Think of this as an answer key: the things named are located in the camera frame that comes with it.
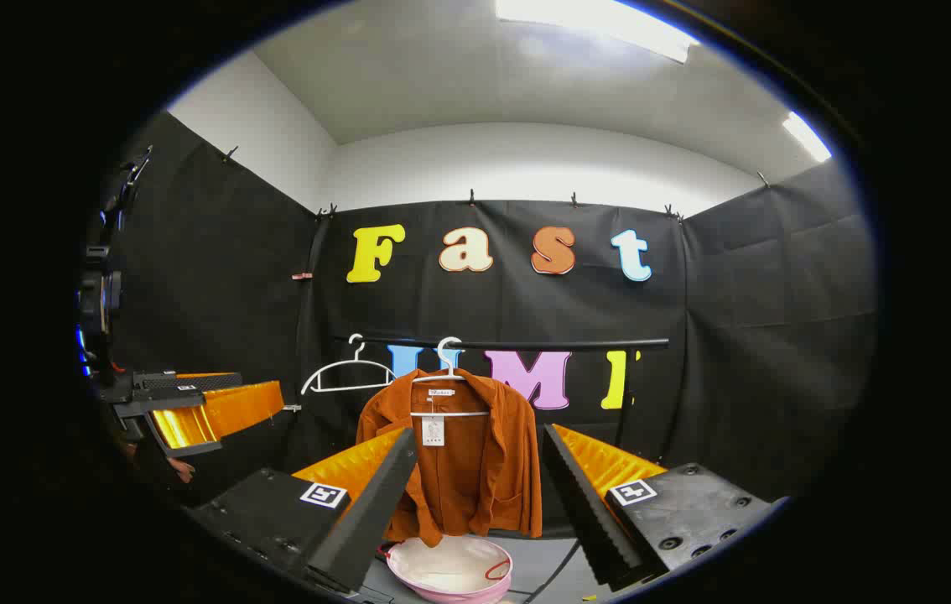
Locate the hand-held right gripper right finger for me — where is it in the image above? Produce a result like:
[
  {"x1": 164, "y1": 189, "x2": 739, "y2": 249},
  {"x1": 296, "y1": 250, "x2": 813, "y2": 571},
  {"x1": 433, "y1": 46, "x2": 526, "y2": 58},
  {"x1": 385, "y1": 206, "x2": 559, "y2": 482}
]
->
[{"x1": 543, "y1": 423, "x2": 778, "y2": 592}]

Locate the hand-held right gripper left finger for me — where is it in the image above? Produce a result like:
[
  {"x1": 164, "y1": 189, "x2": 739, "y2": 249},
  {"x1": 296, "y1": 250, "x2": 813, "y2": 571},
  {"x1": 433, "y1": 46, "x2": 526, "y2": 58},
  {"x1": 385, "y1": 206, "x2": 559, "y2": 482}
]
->
[{"x1": 190, "y1": 426, "x2": 419, "y2": 595}]

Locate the pink laundry hamper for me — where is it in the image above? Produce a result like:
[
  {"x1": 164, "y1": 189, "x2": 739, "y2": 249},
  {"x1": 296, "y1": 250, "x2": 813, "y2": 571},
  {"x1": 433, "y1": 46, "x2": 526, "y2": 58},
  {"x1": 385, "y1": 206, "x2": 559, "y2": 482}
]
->
[{"x1": 381, "y1": 534, "x2": 514, "y2": 604}]

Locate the orange corduroy jacket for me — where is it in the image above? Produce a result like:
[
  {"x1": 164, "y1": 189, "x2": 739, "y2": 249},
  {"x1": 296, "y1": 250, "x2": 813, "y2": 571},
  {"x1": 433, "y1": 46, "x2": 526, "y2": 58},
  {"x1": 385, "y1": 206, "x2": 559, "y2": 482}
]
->
[{"x1": 356, "y1": 367, "x2": 543, "y2": 546}]

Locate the white clothes hanger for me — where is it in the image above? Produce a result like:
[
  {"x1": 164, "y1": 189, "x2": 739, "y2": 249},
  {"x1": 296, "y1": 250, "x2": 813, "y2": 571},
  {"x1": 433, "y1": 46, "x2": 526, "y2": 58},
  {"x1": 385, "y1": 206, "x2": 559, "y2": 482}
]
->
[{"x1": 410, "y1": 337, "x2": 491, "y2": 418}]

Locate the empty white hanger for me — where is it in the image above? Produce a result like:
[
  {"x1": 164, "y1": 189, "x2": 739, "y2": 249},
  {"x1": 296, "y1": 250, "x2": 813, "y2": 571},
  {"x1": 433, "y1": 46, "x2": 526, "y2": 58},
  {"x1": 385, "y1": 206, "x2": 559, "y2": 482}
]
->
[{"x1": 301, "y1": 333, "x2": 397, "y2": 395}]

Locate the black stand pole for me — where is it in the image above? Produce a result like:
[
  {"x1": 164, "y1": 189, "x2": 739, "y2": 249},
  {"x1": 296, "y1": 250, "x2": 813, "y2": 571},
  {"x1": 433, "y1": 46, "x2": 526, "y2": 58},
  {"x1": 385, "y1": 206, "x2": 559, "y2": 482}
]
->
[{"x1": 295, "y1": 210, "x2": 331, "y2": 420}]

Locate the black backdrop cloth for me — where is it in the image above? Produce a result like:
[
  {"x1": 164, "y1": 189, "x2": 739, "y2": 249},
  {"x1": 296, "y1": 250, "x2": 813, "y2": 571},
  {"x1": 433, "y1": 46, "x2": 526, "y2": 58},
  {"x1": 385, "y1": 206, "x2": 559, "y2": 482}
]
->
[{"x1": 98, "y1": 109, "x2": 879, "y2": 538}]

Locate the ceiling light panel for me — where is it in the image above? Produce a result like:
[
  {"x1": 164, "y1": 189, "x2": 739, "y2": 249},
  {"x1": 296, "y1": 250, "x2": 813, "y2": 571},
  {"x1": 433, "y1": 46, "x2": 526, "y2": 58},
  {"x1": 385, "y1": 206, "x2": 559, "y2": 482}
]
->
[
  {"x1": 782, "y1": 112, "x2": 833, "y2": 163},
  {"x1": 495, "y1": 0, "x2": 699, "y2": 64}
]

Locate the black floor cable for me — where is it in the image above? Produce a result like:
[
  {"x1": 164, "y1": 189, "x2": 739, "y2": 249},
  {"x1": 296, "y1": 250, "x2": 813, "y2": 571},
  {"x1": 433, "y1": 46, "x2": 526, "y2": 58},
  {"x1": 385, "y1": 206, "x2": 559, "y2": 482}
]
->
[{"x1": 526, "y1": 541, "x2": 581, "y2": 603}]

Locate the black clothes rail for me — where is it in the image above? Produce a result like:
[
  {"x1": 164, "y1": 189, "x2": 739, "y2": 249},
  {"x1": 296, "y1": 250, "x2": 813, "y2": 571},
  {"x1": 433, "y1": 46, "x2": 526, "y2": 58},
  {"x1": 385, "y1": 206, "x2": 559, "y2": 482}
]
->
[{"x1": 333, "y1": 336, "x2": 669, "y2": 351}]

